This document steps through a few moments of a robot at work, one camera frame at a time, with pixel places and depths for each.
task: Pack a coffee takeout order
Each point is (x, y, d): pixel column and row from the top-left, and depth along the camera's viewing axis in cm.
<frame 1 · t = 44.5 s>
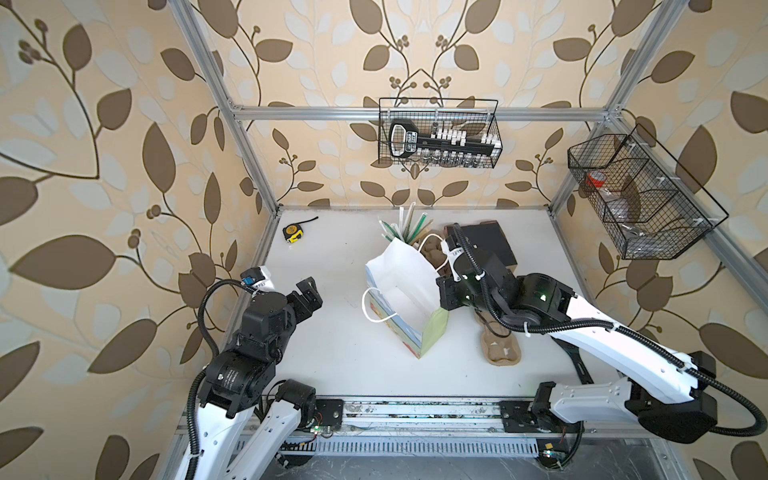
left hand: (295, 286, 66), fingers open
right hand: (436, 282, 68), fingers closed
painted paper gift bag: (404, 297, 93), point 6 cm above the table
brown cardboard cup carrier: (500, 346, 88), on the table
pink cup with straws: (410, 232, 100), point 13 cm above the table
yellow black tape measure: (294, 232, 112), point 4 cm above the table

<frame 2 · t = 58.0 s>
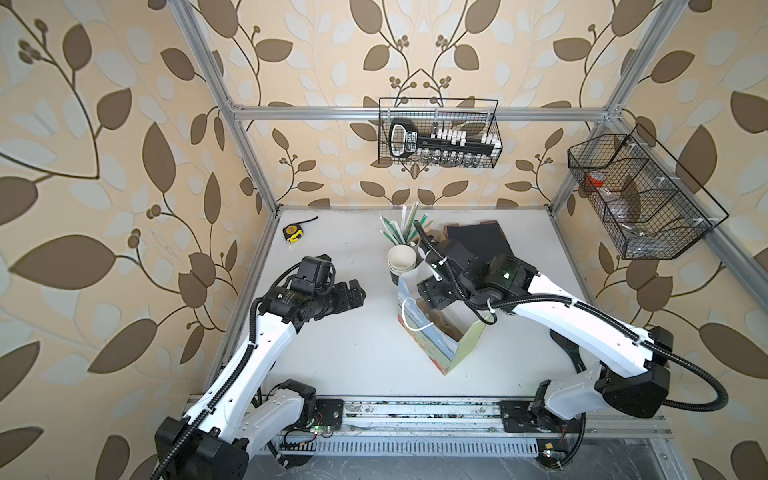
left hand: (348, 295, 77), fingers open
right hand: (431, 284, 71), fingers open
painted paper gift bag: (446, 336, 62), point 28 cm above the table
brown cardboard cup carrier: (439, 319, 90), point 4 cm above the table
the other named things where they were.

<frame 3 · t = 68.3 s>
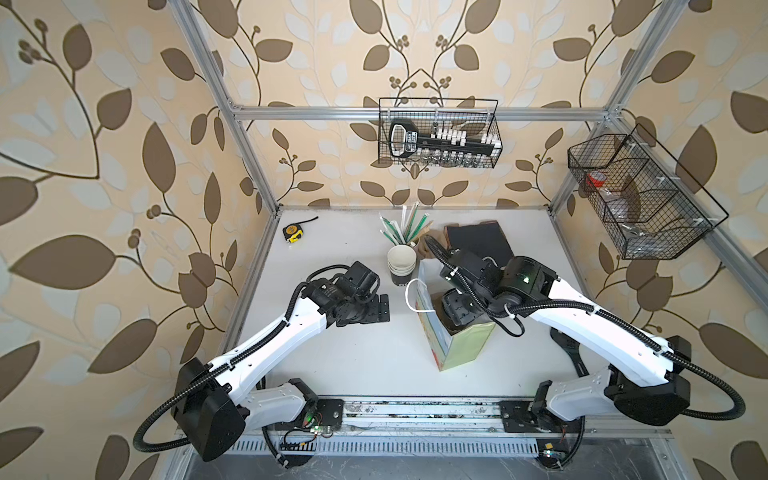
left hand: (373, 310, 78), fingers open
right hand: (457, 302, 69), fingers open
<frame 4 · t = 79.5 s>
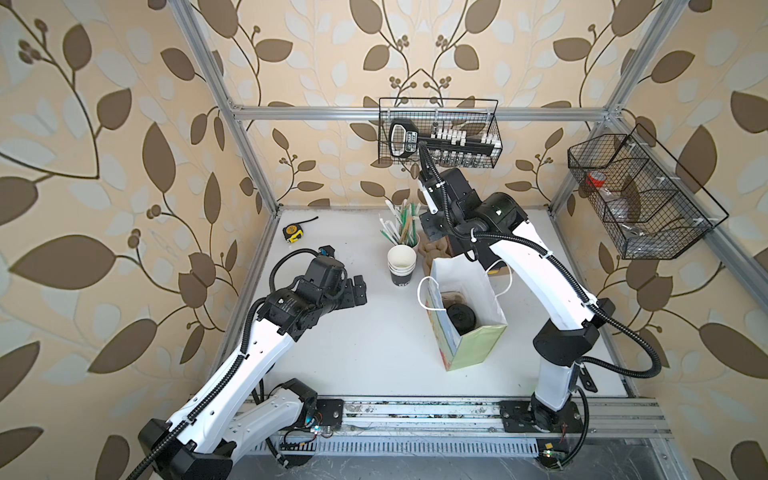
left hand: (347, 285, 74), fingers open
right hand: (431, 217, 72), fingers closed
black cup lid: (462, 317, 79), point 15 cm above the table
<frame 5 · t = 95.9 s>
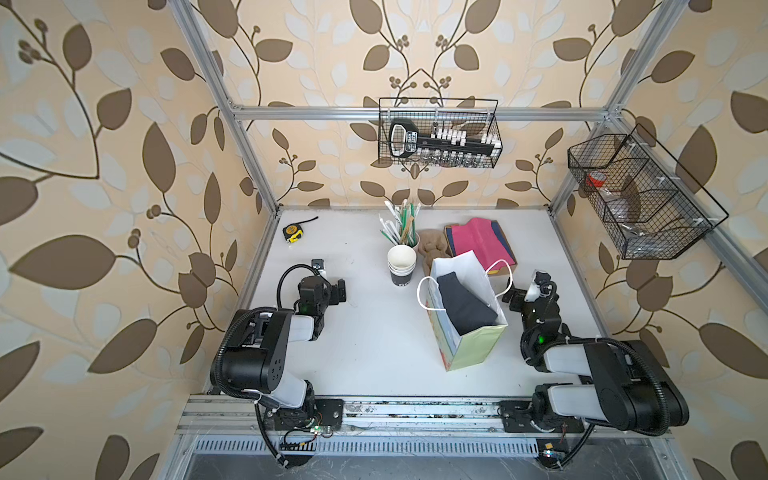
left hand: (321, 278, 95), fingers open
right hand: (527, 283, 89), fingers open
black paper napkin: (467, 310, 75), point 19 cm above the table
pink paper napkin: (480, 235, 104), point 9 cm above the table
